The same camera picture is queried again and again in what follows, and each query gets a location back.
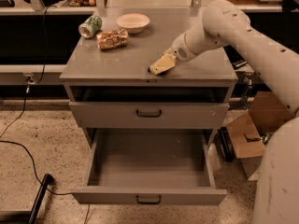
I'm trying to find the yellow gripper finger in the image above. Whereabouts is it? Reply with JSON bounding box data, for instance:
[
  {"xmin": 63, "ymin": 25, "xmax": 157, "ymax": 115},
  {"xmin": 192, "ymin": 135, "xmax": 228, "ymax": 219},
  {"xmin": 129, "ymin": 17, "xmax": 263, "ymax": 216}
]
[{"xmin": 150, "ymin": 53, "xmax": 176, "ymax": 72}]

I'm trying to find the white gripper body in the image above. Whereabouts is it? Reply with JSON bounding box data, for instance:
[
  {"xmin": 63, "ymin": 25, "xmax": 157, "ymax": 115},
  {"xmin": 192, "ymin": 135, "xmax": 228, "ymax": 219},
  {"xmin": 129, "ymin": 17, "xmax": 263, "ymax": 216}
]
[{"xmin": 164, "ymin": 35, "xmax": 197, "ymax": 63}]

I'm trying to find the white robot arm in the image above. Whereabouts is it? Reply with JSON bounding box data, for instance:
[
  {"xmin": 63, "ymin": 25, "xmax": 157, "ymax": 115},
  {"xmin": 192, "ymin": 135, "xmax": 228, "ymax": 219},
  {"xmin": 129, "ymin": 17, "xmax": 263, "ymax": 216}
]
[{"xmin": 149, "ymin": 0, "xmax": 299, "ymax": 224}]

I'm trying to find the grey drawer cabinet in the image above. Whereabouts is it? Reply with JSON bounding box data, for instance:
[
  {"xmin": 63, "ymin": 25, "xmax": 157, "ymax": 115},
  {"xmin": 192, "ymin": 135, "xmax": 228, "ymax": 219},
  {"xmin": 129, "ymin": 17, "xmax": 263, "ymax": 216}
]
[{"xmin": 60, "ymin": 7, "xmax": 236, "ymax": 142}]

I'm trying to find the closed grey top drawer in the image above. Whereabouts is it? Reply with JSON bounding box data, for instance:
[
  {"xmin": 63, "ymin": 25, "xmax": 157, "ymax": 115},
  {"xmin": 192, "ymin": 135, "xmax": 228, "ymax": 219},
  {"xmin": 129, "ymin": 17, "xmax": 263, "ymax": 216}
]
[{"xmin": 69, "ymin": 102, "xmax": 229, "ymax": 129}]

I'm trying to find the open grey middle drawer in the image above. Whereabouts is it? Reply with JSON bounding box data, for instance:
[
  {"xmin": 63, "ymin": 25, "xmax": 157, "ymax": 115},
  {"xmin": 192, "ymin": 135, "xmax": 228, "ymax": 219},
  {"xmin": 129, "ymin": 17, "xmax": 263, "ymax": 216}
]
[{"xmin": 72, "ymin": 129, "xmax": 227, "ymax": 205}]

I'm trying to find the white paper bowl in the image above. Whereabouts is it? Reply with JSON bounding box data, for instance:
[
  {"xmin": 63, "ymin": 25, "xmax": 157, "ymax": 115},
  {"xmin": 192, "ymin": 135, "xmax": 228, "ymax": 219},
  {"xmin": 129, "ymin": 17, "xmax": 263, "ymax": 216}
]
[{"xmin": 116, "ymin": 13, "xmax": 150, "ymax": 34}]

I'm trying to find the brown patterned snack can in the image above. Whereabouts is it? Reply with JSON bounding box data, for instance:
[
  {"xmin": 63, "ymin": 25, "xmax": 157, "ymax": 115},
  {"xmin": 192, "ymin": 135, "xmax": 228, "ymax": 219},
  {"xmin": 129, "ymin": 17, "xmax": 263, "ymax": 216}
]
[{"xmin": 96, "ymin": 29, "xmax": 128, "ymax": 50}]

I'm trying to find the small black device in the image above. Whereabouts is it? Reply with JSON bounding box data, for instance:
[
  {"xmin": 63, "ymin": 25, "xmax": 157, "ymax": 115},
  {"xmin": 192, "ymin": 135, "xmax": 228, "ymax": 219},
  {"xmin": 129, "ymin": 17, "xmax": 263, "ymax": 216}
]
[{"xmin": 233, "ymin": 60, "xmax": 247, "ymax": 70}]

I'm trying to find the green soda can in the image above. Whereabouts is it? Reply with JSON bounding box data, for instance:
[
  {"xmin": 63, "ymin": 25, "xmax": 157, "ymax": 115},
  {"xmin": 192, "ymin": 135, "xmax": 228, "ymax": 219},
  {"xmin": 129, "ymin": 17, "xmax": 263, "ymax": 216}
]
[{"xmin": 78, "ymin": 16, "xmax": 102, "ymax": 38}]

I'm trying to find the cardboard box with cans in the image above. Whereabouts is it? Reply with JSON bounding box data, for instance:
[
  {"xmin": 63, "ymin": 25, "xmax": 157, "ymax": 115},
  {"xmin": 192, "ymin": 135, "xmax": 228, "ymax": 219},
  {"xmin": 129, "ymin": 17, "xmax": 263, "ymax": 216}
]
[{"xmin": 226, "ymin": 91, "xmax": 292, "ymax": 181}]

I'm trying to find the black metal stand leg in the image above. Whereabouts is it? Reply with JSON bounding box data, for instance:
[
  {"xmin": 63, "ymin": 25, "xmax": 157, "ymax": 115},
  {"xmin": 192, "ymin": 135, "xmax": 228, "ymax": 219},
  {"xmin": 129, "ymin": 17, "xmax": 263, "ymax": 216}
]
[{"xmin": 27, "ymin": 174, "xmax": 54, "ymax": 224}]

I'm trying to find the black floor cable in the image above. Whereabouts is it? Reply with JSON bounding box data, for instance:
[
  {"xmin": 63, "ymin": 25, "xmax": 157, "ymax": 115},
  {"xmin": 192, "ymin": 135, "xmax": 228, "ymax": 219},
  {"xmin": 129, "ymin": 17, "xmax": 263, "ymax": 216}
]
[{"xmin": 0, "ymin": 5, "xmax": 92, "ymax": 224}]

